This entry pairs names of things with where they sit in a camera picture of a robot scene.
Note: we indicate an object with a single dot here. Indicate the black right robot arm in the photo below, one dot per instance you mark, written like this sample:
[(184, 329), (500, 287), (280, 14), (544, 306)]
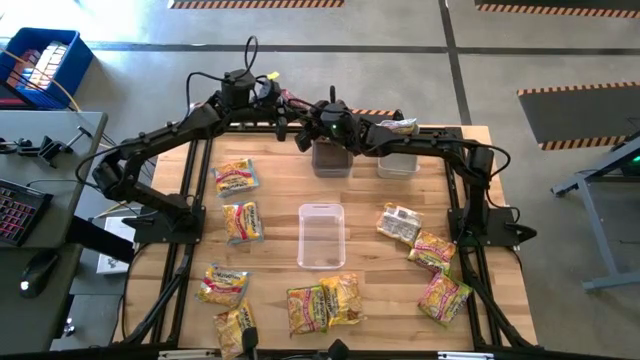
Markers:
[(425, 145)]

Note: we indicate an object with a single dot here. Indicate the blue plastic crate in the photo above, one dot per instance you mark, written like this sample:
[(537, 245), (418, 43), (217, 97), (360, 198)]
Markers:
[(75, 65)]

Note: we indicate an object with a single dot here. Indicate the brown plastic bin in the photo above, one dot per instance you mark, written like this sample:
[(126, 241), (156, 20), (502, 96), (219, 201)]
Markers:
[(331, 162)]

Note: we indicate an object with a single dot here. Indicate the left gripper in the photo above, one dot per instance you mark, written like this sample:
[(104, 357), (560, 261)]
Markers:
[(283, 130)]

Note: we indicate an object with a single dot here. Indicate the yellow ramen pack silver back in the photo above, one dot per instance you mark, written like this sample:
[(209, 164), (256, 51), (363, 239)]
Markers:
[(400, 223)]

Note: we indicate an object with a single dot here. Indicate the grey metal table stand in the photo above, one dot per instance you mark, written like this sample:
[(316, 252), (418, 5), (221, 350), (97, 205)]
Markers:
[(600, 235)]

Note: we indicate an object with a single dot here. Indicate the white booklet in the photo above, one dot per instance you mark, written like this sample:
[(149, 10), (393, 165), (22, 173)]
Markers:
[(112, 265)]

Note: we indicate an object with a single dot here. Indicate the hazard-striped floor mat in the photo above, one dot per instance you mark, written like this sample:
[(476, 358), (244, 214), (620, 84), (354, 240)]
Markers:
[(372, 112), (557, 5), (580, 115)]

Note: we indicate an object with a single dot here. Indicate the black desk mount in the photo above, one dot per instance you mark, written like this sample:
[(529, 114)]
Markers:
[(10, 146)]

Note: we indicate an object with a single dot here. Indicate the grey side desk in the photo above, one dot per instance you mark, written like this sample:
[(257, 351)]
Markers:
[(65, 125)]

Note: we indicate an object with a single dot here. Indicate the black desk clamp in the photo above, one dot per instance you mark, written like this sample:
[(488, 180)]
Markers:
[(50, 147)]

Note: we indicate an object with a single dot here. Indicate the stack of ramen packs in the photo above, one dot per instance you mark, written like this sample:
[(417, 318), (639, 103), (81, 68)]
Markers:
[(42, 65)]

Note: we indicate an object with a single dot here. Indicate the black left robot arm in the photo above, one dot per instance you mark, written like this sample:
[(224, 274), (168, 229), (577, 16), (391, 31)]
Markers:
[(160, 132)]

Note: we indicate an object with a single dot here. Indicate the backlit keyboard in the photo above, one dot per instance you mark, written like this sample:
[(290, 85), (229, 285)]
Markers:
[(17, 212)]

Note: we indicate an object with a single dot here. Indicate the black computer mouse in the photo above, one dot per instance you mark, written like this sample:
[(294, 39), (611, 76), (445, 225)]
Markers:
[(37, 274)]

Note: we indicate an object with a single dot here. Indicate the aluminium bracket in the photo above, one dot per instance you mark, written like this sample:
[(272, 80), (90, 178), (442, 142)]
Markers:
[(190, 355), (465, 356)]

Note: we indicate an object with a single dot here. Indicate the black support beam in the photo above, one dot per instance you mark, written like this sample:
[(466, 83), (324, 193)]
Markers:
[(100, 240)]

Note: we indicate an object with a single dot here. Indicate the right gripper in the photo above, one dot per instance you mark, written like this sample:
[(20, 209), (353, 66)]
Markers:
[(335, 122)]

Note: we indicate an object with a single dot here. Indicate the clear plastic bin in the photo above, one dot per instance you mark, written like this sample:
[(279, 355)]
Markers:
[(320, 235)]

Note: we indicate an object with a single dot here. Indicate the white plastic bin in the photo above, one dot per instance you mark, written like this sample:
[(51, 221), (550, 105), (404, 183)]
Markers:
[(397, 167)]

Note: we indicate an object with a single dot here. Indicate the yellow creamy chicken ramen pack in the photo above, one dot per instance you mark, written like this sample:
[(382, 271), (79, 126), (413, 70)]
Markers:
[(342, 299)]

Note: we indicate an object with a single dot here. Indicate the black aluminium table frame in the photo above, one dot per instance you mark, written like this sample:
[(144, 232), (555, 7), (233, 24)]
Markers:
[(380, 352)]

